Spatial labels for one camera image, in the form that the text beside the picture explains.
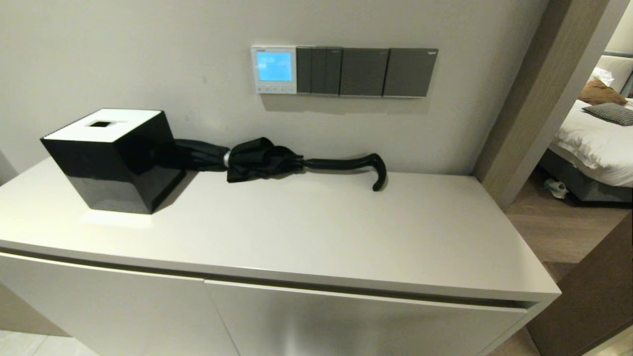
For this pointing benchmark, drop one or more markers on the wooden door frame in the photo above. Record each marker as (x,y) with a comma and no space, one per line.
(539,99)

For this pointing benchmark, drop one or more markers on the shoe on floor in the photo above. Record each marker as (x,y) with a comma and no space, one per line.
(556,188)

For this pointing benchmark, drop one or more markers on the black folded umbrella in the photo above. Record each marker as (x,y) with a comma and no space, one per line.
(257,158)

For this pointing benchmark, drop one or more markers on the grey triple wall switch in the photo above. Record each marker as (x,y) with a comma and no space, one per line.
(319,70)

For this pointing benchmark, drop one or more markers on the checkered pillow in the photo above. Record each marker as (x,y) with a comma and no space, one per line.
(610,113)

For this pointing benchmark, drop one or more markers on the grey wall switch with logo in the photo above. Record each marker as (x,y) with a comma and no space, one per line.
(409,72)

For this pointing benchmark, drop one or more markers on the dark wooden door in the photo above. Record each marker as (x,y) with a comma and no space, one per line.
(588,296)

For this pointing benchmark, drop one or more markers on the narrow white cabinet door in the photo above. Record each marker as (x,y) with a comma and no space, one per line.
(109,311)

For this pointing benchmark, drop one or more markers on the white wall thermostat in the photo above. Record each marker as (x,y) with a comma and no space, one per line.
(273,66)

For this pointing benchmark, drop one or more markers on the bed with white duvet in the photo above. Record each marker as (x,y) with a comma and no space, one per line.
(593,143)

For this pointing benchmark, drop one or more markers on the plain grey wall switch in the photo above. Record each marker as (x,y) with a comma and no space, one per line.
(363,71)

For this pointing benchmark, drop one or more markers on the black tissue box white top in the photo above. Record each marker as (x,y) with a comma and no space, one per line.
(118,168)

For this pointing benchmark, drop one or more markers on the white pillow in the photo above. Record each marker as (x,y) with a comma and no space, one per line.
(602,76)

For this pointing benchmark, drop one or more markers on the wide white cabinet door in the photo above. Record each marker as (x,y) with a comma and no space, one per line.
(356,326)

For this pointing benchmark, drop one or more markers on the white cabinet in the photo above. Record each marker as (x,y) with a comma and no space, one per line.
(321,232)

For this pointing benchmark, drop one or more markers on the brown pillow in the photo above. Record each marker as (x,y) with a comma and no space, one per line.
(599,92)

